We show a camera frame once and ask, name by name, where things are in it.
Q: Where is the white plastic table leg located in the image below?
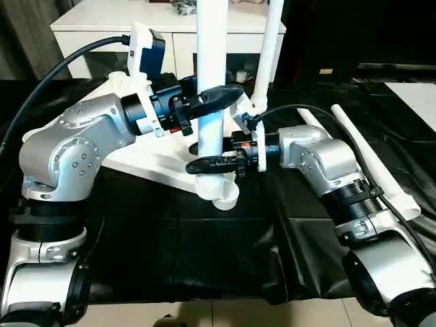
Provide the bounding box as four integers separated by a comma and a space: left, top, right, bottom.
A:
330, 104, 422, 221
296, 107, 326, 131
195, 0, 236, 200
250, 0, 286, 118

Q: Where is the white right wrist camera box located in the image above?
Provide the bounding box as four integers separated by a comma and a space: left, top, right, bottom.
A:
231, 102, 268, 172

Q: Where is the white plastic table top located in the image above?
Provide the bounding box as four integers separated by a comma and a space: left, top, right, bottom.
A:
101, 71, 270, 211

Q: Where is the white cabinet with glass doors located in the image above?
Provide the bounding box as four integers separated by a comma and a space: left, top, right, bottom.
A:
50, 0, 287, 80

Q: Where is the black work mat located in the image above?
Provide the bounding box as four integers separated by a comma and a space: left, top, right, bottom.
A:
0, 76, 436, 306

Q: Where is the white side table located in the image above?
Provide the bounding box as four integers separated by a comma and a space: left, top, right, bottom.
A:
384, 81, 436, 124

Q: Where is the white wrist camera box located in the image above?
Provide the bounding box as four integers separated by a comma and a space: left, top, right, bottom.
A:
125, 22, 167, 100
231, 102, 268, 172

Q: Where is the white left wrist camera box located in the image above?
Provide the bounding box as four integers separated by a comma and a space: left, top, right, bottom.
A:
125, 22, 167, 100

